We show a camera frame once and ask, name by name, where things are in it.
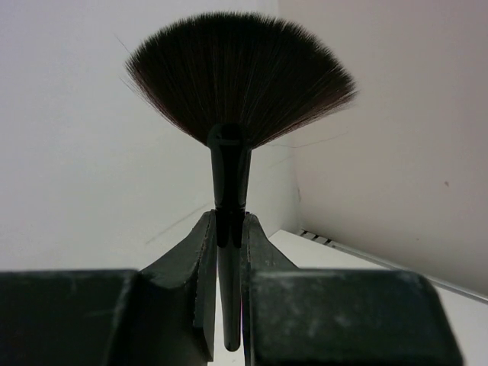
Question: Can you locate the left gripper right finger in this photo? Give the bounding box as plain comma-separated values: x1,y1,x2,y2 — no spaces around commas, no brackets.
240,213,464,365

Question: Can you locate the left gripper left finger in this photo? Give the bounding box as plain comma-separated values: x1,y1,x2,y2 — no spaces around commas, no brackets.
1,212,217,365

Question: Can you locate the black fan makeup brush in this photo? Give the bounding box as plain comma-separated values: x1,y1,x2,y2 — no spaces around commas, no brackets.
125,12,356,352

